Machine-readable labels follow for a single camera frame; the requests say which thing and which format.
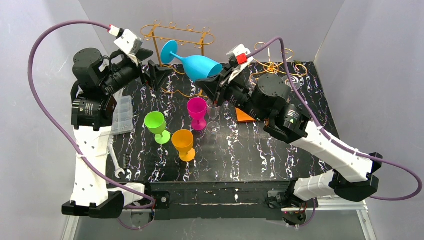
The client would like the blue plastic wine glass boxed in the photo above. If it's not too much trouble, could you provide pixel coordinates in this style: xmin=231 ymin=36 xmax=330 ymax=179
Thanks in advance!
xmin=160 ymin=40 xmax=223 ymax=82

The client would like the green plastic wine glass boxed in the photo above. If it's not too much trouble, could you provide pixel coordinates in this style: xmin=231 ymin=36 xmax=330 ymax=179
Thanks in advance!
xmin=144 ymin=111 xmax=171 ymax=145

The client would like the orange plastic wine glass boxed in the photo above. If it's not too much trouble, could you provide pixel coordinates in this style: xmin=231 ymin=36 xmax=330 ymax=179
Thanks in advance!
xmin=171 ymin=129 xmax=196 ymax=162

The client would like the clear wine glass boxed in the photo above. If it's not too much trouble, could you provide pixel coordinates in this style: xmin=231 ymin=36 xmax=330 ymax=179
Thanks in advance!
xmin=282 ymin=75 xmax=302 ymax=91
xmin=206 ymin=100 xmax=220 ymax=134

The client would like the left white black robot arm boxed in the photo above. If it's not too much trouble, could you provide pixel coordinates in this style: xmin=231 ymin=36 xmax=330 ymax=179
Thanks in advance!
xmin=61 ymin=48 xmax=171 ymax=219

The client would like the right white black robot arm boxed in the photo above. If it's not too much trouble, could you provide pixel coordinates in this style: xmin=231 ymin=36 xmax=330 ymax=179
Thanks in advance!
xmin=195 ymin=73 xmax=381 ymax=204

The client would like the magenta plastic wine glass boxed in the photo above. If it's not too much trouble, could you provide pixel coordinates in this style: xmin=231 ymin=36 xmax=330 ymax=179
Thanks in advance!
xmin=187 ymin=97 xmax=208 ymax=131

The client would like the gold rectangular hanging rack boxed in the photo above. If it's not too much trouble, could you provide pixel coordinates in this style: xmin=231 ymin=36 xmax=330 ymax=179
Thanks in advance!
xmin=140 ymin=20 xmax=223 ymax=82

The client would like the clear plastic screw box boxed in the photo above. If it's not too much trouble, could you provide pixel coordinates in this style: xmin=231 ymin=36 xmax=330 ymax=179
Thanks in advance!
xmin=111 ymin=95 xmax=134 ymax=136

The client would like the black bit strip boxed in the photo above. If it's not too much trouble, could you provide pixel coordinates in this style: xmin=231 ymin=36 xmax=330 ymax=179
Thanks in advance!
xmin=122 ymin=154 xmax=131 ymax=169

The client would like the silver wrench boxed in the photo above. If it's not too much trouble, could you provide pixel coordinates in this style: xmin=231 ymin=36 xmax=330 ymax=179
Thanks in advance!
xmin=107 ymin=136 xmax=125 ymax=179

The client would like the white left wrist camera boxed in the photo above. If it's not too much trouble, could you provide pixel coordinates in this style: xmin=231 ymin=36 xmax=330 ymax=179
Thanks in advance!
xmin=108 ymin=24 xmax=143 ymax=66

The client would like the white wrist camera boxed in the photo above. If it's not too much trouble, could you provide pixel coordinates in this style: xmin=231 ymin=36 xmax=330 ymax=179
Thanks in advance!
xmin=226 ymin=44 xmax=254 ymax=84
xmin=108 ymin=24 xmax=143 ymax=66

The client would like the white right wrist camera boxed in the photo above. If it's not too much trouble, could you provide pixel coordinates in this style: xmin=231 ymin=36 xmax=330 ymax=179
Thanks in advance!
xmin=226 ymin=44 xmax=254 ymax=84

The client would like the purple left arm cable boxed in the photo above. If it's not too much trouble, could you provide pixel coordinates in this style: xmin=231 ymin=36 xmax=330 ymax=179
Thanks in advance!
xmin=27 ymin=20 xmax=157 ymax=231

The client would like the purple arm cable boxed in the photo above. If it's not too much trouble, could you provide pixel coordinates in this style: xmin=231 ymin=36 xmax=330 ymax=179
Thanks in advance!
xmin=246 ymin=36 xmax=424 ymax=228
xmin=27 ymin=20 xmax=157 ymax=231

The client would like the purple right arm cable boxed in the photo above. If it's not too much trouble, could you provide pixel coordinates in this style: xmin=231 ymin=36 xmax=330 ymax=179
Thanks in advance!
xmin=246 ymin=36 xmax=424 ymax=228

